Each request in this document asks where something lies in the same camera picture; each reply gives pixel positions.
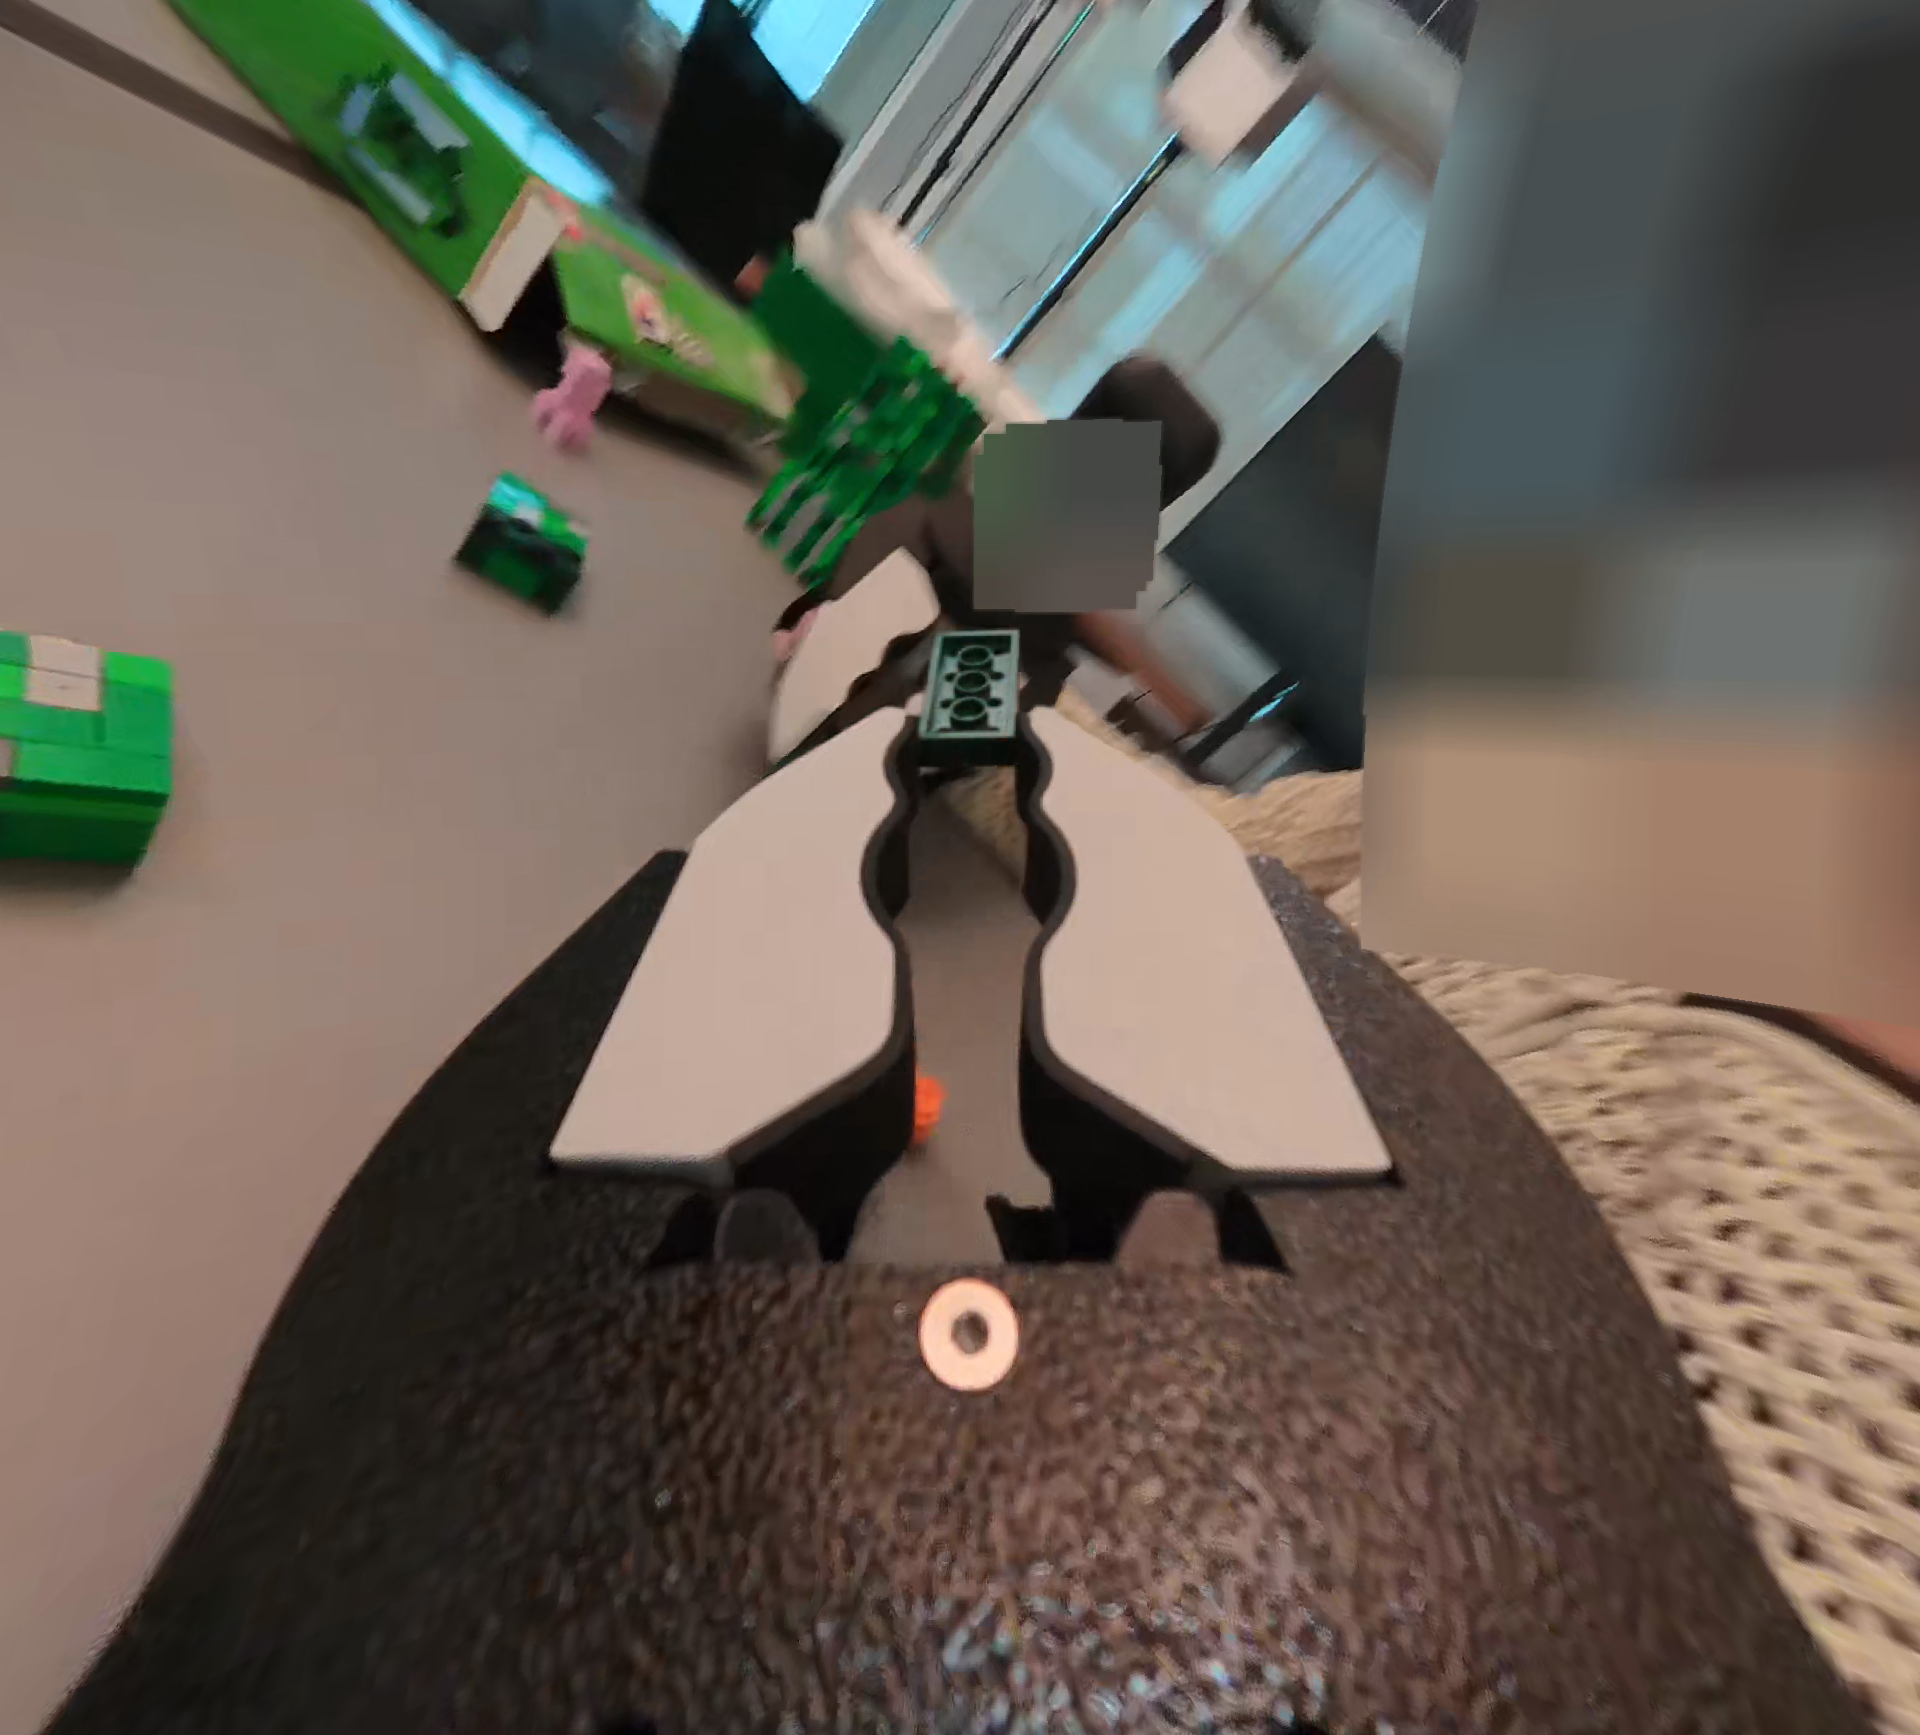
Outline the green and grey lego block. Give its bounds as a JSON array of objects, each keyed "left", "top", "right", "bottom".
[{"left": 452, "top": 472, "right": 590, "bottom": 616}]

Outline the green lego set box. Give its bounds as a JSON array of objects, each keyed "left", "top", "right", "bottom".
[{"left": 150, "top": 0, "right": 805, "bottom": 424}]

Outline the green and white lego build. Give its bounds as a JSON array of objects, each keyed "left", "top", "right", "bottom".
[{"left": 0, "top": 630, "right": 179, "bottom": 868}]

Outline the large green pixel lego model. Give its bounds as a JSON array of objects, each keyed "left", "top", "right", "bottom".
[{"left": 745, "top": 250, "right": 996, "bottom": 574}]

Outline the white square ceiling lamp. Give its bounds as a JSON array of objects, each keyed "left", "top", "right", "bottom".
[{"left": 1162, "top": 10, "right": 1323, "bottom": 162}]

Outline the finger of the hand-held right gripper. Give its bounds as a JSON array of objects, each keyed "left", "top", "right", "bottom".
[
  {"left": 807, "top": 548, "right": 942, "bottom": 682},
  {"left": 768, "top": 670, "right": 907, "bottom": 768}
]

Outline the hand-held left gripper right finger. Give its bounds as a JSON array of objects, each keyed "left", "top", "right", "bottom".
[{"left": 1020, "top": 708, "right": 1394, "bottom": 1228}]

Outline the black monitor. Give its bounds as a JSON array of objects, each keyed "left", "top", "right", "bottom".
[{"left": 643, "top": 0, "right": 846, "bottom": 298}]

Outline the dark green lego plate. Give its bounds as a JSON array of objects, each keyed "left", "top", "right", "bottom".
[{"left": 914, "top": 630, "right": 1038, "bottom": 778}]

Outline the pink lego pig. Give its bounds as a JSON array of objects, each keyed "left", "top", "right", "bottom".
[{"left": 529, "top": 344, "right": 614, "bottom": 454}]

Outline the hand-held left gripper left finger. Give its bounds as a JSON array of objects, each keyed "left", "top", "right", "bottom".
[{"left": 546, "top": 712, "right": 920, "bottom": 1228}]

